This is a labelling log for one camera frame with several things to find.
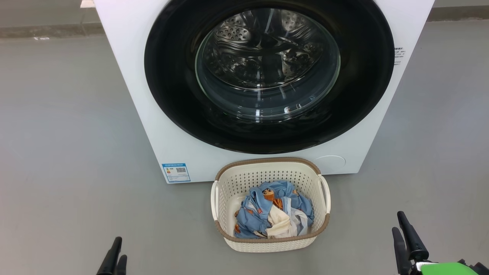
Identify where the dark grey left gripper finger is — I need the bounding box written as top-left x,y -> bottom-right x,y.
96,236 -> 123,275
115,254 -> 128,275

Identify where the cream laundry basket brown rim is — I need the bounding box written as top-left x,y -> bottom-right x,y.
210,157 -> 331,253

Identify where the blue bear-print garment white lining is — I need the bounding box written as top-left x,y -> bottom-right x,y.
244,180 -> 315,239

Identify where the black round glass washer door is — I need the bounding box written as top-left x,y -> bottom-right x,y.
144,0 -> 395,155

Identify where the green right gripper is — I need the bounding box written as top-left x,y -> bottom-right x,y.
392,211 -> 478,275

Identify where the perforated steel washer drum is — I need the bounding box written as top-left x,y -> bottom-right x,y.
199,8 -> 338,115

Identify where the blue energy label sticker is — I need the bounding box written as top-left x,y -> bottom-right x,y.
162,163 -> 191,183

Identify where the round white drain filter cover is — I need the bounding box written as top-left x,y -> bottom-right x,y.
316,155 -> 346,171

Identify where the white front-load washing machine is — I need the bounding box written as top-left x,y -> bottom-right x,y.
94,0 -> 435,184

